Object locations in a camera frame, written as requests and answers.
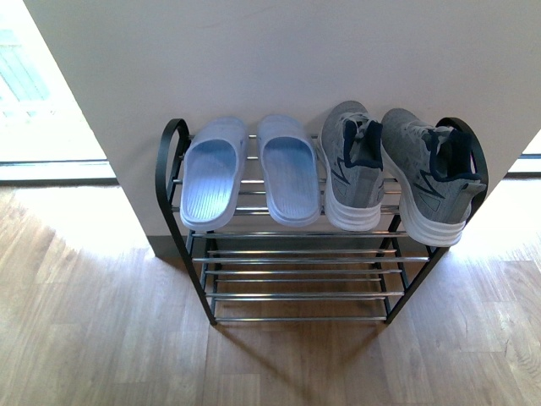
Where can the light blue slide sandal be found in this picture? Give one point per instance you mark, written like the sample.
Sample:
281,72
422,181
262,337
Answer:
213,169
289,166

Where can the grey knit sneaker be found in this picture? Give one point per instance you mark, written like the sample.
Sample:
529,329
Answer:
350,144
433,166

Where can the black metal shoe rack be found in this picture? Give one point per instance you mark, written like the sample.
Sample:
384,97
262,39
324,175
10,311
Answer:
255,269

